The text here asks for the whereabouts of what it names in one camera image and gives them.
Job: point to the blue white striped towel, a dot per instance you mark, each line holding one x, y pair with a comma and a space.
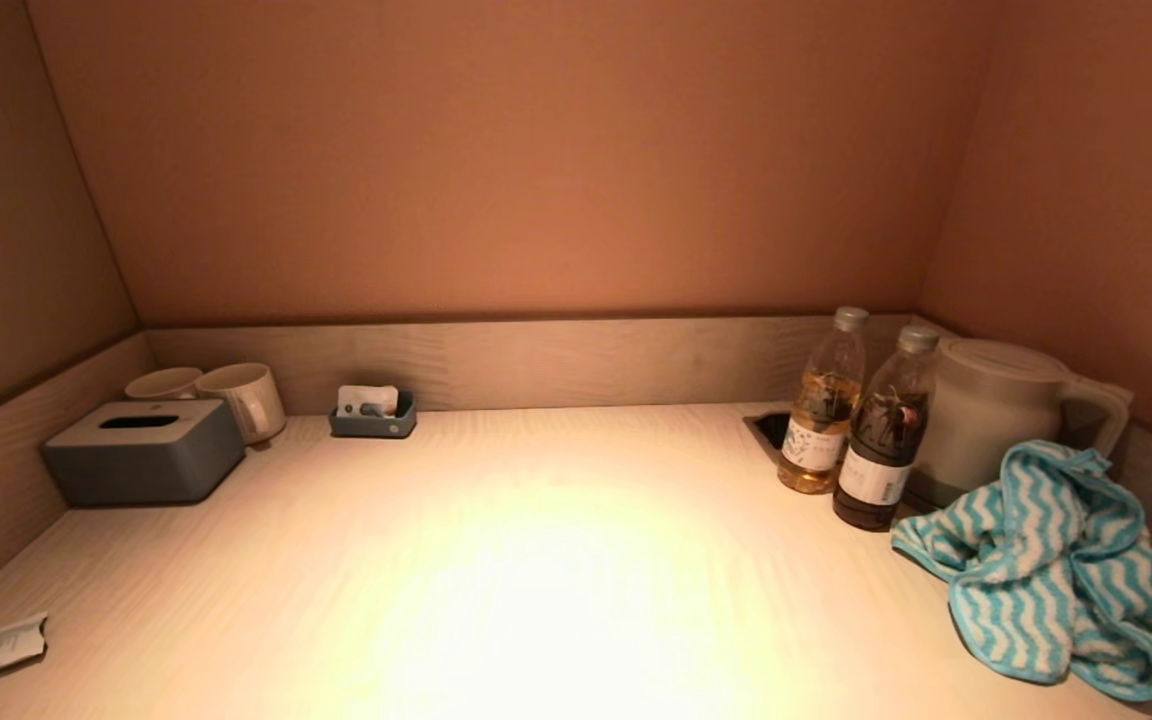
1026, 580

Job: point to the black recessed table socket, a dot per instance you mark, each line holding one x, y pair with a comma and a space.
766, 428

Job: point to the small grey-blue tray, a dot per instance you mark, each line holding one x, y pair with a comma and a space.
373, 429

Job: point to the white sachet packet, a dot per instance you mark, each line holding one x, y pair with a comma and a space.
354, 397

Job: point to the amber drink bottle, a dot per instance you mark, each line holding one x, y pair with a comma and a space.
821, 440

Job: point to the dark drink bottle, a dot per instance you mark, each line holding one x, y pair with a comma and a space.
881, 445

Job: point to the white electric kettle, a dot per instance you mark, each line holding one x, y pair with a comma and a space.
986, 410

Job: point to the grey tissue box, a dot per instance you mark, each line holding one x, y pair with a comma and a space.
146, 462

